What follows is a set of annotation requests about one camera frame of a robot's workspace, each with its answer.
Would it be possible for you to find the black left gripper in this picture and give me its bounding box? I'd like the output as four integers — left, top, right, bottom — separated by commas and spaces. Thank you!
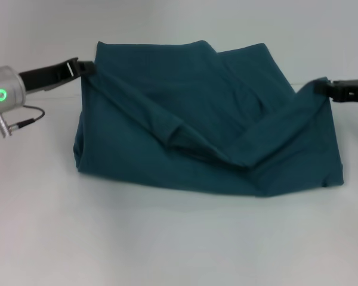
17, 57, 96, 92

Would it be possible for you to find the teal t-shirt with FREE print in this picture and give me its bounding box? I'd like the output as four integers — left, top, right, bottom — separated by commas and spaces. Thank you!
72, 40, 345, 199

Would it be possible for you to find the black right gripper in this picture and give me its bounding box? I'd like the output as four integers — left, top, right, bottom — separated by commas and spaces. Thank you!
313, 79, 358, 104

